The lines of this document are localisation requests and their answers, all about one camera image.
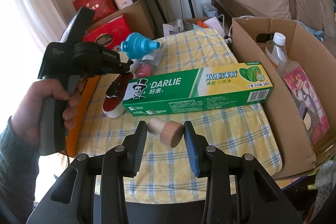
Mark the red gift box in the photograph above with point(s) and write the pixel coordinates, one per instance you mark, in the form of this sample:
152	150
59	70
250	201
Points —
111	34

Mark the green Darlie toothpaste box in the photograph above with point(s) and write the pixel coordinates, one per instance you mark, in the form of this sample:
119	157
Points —
203	89

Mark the clear bottle pink cap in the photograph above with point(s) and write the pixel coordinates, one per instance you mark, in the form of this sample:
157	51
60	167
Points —
149	63

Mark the black metal clip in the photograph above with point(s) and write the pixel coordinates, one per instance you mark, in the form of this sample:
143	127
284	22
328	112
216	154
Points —
115	90

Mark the wooden cork stopper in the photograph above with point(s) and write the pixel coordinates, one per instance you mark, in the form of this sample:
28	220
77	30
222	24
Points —
169	133

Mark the orange cardboard box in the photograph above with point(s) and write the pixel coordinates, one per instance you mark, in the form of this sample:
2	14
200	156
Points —
89	86

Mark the blue collapsible funnel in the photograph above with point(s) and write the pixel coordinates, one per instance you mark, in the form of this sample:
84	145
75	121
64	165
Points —
137	45

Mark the person's left forearm sleeve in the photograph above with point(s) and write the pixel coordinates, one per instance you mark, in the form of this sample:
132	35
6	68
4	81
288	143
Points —
19	171

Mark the yellow plaid table mat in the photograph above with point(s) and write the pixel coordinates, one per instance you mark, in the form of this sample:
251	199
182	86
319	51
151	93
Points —
165	175

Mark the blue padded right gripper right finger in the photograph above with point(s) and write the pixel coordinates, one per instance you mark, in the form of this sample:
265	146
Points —
239	189

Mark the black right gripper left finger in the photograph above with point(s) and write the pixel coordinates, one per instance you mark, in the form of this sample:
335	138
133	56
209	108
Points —
71	198

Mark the dark red gift bag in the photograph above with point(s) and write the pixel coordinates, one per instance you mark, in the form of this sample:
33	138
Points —
102	8

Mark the large brown cardboard box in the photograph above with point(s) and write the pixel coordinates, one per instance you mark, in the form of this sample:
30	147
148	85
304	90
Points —
299	155

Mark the clear plastic bottle white cap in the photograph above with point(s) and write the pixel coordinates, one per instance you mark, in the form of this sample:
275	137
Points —
301	89

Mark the brown cardboard box behind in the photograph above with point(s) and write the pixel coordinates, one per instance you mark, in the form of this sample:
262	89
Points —
138	17

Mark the person's left hand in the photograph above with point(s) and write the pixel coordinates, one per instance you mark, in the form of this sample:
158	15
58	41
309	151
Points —
25	121

